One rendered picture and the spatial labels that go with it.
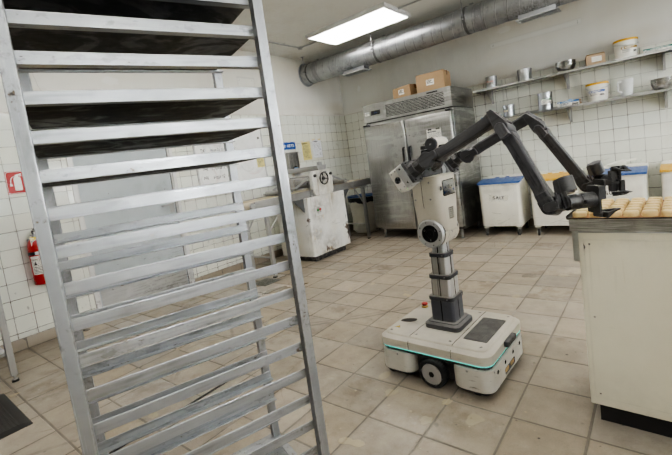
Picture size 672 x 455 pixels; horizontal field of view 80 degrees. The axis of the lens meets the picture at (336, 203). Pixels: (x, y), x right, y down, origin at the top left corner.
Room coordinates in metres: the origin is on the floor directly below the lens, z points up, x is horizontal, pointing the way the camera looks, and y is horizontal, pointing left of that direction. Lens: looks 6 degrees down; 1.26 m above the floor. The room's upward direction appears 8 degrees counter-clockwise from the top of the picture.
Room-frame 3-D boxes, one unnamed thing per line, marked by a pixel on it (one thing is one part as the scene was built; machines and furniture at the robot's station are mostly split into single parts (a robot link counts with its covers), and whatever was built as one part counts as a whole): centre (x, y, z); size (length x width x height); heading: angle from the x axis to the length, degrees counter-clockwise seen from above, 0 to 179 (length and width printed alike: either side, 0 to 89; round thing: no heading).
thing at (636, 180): (4.64, -3.31, 0.38); 0.64 x 0.54 x 0.77; 140
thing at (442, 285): (2.22, -0.55, 0.36); 0.13 x 0.13 x 0.40; 48
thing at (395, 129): (6.05, -1.37, 1.03); 1.40 x 0.90 x 2.05; 51
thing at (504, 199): (5.46, -2.31, 0.38); 0.64 x 0.54 x 0.77; 143
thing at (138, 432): (1.43, 0.64, 0.42); 0.64 x 0.03 x 0.03; 122
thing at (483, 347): (2.22, -0.56, 0.24); 0.68 x 0.53 x 0.41; 48
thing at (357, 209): (7.02, -0.48, 0.33); 0.54 x 0.53 x 0.66; 51
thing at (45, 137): (1.10, 0.43, 1.41); 0.64 x 0.03 x 0.03; 122
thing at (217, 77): (1.62, 0.39, 0.97); 0.03 x 0.03 x 1.70; 32
